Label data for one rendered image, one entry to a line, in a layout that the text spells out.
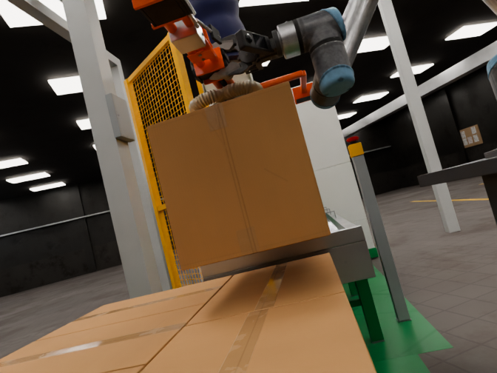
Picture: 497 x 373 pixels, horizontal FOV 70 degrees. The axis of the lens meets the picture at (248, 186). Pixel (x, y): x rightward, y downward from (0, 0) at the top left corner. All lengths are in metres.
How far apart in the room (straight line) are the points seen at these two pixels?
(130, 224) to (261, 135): 1.67
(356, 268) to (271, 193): 0.72
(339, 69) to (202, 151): 0.41
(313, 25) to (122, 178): 1.78
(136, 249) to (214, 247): 1.55
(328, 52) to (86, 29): 2.14
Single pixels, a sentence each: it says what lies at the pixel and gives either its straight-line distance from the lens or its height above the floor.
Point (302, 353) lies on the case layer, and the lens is 0.60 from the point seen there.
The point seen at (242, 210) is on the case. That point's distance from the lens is 0.92.
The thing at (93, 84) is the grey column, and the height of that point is 1.87.
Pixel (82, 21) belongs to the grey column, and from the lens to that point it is 2.91.
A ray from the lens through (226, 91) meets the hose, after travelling 1.10.
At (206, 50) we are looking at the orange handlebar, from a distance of 0.94.
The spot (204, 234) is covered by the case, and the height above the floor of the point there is 0.74.
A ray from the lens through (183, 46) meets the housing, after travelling 0.87.
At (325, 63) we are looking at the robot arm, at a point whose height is 1.09.
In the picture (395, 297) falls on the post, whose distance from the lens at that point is 2.17.
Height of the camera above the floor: 0.77
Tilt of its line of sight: 4 degrees up
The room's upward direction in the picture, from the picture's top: 15 degrees counter-clockwise
